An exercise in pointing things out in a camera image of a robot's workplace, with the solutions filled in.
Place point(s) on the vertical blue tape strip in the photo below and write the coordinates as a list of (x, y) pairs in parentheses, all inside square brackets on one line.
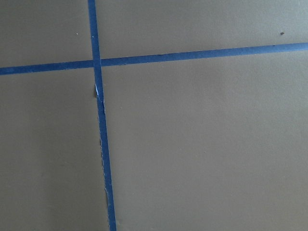
[(101, 115)]

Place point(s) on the horizontal blue tape strip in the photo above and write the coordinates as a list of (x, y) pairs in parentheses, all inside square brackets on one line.
[(157, 58)]

